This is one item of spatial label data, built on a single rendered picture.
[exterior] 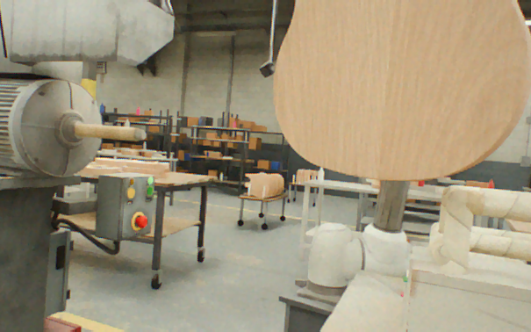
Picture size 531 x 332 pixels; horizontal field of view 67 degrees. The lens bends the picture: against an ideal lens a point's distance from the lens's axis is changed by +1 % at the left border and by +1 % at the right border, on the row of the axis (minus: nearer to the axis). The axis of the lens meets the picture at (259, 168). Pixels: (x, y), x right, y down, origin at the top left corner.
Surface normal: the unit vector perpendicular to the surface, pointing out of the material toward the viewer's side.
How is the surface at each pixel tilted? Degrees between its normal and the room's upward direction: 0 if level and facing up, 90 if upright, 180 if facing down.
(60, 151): 97
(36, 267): 90
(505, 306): 90
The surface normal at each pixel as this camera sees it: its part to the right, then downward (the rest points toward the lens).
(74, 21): -0.39, 0.02
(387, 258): 0.03, 0.22
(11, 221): 0.92, 0.10
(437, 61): -0.65, 0.07
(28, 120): 0.63, 0.07
